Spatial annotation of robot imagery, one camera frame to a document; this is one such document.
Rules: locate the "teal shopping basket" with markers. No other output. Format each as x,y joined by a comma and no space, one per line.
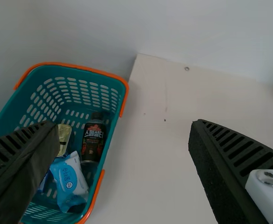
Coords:
57,71

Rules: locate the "dark coffee bottle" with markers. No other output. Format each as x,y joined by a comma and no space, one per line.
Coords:
93,144

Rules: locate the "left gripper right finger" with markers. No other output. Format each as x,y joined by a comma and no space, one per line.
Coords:
220,163

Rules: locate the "blue white wipes pack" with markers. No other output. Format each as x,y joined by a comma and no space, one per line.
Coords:
68,177

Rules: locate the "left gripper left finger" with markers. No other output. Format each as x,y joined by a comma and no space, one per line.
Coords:
15,168

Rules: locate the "gold rectangular tin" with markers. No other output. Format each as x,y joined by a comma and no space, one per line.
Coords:
64,137

